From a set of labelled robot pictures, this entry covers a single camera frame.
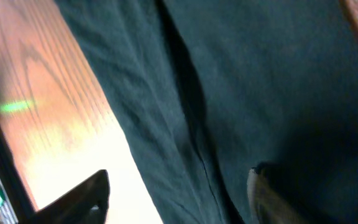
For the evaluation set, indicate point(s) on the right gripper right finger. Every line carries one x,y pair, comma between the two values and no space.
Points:
267,206

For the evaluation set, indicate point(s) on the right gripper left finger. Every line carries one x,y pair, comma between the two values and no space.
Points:
87,203

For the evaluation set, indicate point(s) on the dark teal t-shirt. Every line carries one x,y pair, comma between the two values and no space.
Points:
206,90

